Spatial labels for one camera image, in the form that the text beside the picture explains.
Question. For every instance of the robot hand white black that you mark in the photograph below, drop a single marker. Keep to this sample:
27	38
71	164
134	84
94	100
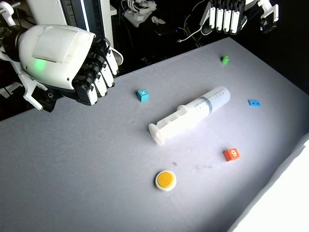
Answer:
55	53
227	17

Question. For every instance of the large white plastic syringe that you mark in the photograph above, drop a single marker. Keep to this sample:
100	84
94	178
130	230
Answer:
188	116

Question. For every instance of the white robot body column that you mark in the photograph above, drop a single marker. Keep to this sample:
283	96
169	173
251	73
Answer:
48	12

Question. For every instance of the small green cylinder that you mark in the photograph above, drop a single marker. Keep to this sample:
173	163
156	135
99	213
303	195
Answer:
225	60

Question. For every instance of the black flat device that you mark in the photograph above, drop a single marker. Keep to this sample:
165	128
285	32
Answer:
165	31

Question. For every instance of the white plastic parts pile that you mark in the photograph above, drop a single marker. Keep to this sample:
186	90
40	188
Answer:
137	15

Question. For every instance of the blue block with two holes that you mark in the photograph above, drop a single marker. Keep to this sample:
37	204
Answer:
254	103

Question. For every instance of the teal letter K block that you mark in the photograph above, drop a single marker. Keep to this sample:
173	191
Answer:
143	95

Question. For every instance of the orange number block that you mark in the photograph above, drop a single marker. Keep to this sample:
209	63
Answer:
230	155

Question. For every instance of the yellow button white base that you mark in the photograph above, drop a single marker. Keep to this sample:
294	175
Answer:
165	180

